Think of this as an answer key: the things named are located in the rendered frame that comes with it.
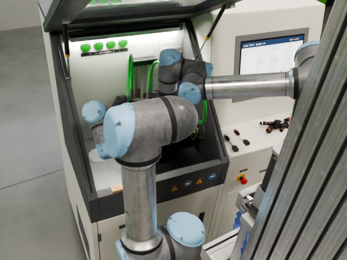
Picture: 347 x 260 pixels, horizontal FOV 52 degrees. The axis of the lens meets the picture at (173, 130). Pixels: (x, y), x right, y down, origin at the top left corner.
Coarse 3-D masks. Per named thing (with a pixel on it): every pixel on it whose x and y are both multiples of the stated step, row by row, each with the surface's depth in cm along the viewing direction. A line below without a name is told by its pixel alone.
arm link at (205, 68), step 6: (186, 60) 123; (192, 60) 123; (198, 60) 124; (186, 66) 122; (192, 66) 121; (198, 66) 120; (204, 66) 122; (210, 66) 122; (180, 72) 123; (186, 72) 119; (198, 72) 117; (204, 72) 121; (210, 72) 121; (180, 78) 125
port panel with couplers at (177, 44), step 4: (172, 40) 182; (176, 40) 183; (180, 40) 184; (160, 44) 180; (164, 44) 181; (168, 44) 182; (172, 44) 183; (176, 44) 184; (180, 44) 185; (160, 48) 182; (164, 48) 183; (176, 48) 186; (180, 48) 187; (160, 52) 183; (180, 52) 185
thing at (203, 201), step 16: (208, 192) 183; (160, 208) 173; (176, 208) 179; (192, 208) 186; (208, 208) 192; (112, 224) 165; (160, 224) 182; (208, 224) 203; (112, 240) 173; (112, 256) 181
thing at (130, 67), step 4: (132, 56) 161; (128, 60) 149; (132, 60) 165; (128, 64) 147; (132, 64) 168; (128, 68) 146; (132, 68) 170; (128, 72) 145; (132, 72) 172; (128, 76) 144; (132, 76) 174; (128, 80) 143; (132, 80) 176; (128, 84) 143; (132, 84) 177; (128, 88) 143; (132, 88) 179; (128, 92) 142; (128, 96) 142; (128, 100) 142
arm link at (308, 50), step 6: (306, 42) 117; (312, 42) 115; (318, 42) 114; (300, 48) 116; (306, 48) 113; (312, 48) 111; (300, 54) 114; (306, 54) 111; (312, 54) 109; (294, 60) 121; (300, 60) 112; (306, 60) 108; (300, 66) 110; (294, 102) 124; (294, 108) 125
